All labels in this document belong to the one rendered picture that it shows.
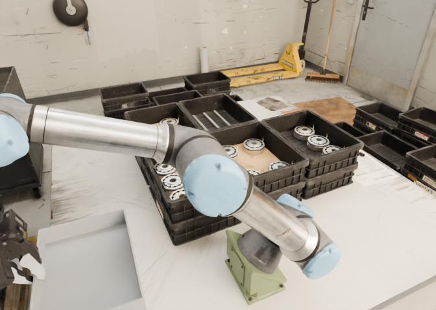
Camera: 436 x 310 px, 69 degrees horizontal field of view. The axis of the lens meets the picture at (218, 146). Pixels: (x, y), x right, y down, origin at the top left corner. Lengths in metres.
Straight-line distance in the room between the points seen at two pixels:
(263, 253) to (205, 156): 0.49
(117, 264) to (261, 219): 0.34
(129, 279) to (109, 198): 0.82
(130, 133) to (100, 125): 0.06
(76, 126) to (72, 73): 3.86
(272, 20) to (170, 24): 1.59
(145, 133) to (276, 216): 0.35
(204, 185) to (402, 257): 0.96
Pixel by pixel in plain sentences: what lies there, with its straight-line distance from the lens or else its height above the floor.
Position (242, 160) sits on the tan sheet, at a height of 0.83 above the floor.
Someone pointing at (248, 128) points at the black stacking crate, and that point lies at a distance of 1.58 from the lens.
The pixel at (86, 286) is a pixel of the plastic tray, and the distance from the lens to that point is 0.79.
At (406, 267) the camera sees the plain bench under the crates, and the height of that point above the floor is 0.70.
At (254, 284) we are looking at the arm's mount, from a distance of 1.06.
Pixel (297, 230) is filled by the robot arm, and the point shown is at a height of 1.07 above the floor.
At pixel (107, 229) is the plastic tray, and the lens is 0.89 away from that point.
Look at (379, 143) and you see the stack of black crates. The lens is 2.74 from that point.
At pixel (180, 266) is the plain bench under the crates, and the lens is 1.22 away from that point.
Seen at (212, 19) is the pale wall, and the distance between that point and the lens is 4.77.
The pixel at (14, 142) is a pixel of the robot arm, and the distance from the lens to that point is 0.58.
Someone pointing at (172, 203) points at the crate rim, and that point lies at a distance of 1.11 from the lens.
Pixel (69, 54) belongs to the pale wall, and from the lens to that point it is 4.48.
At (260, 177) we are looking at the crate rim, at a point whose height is 0.92.
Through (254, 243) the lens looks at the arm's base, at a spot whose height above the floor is 0.89.
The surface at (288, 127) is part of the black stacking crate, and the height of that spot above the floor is 0.85.
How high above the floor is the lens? 1.66
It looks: 32 degrees down
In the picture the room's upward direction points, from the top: 1 degrees counter-clockwise
